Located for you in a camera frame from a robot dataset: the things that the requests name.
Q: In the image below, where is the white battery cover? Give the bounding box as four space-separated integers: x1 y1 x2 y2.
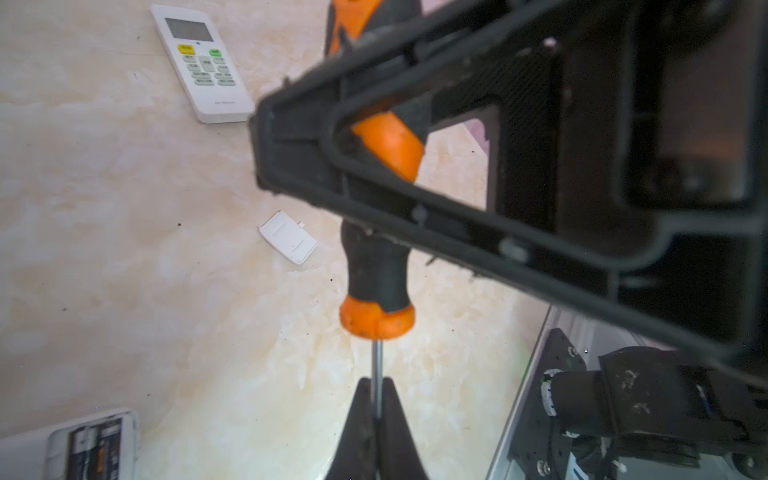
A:
259 211 318 265

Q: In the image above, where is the orange black screwdriver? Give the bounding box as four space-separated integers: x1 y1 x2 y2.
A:
322 0 428 421

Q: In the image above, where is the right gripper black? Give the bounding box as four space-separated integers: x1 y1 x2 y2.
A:
554 1 767 372

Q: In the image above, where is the red white remote control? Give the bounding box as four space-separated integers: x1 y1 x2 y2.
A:
1 408 140 480

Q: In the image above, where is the white remote control left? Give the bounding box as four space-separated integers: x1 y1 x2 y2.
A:
151 4 255 124

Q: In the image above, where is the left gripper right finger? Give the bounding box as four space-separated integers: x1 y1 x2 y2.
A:
377 377 428 480

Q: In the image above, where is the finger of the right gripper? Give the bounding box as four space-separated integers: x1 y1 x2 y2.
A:
249 1 767 384

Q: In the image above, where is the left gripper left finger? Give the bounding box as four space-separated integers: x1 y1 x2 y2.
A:
325 378 377 480

